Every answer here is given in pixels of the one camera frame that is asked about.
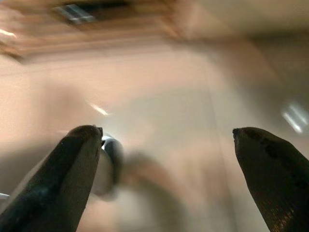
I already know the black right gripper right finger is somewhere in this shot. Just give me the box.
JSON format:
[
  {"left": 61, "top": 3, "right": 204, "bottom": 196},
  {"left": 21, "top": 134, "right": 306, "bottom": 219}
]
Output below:
[{"left": 232, "top": 127, "right": 309, "bottom": 232}]

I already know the brown wooden furniture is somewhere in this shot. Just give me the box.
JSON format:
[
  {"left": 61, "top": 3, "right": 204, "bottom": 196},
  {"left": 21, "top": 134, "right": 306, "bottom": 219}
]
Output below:
[{"left": 0, "top": 0, "right": 194, "bottom": 61}]

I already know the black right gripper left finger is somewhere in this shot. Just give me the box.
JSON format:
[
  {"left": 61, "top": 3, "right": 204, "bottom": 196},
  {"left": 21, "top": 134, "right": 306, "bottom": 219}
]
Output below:
[{"left": 0, "top": 124, "right": 104, "bottom": 232}]

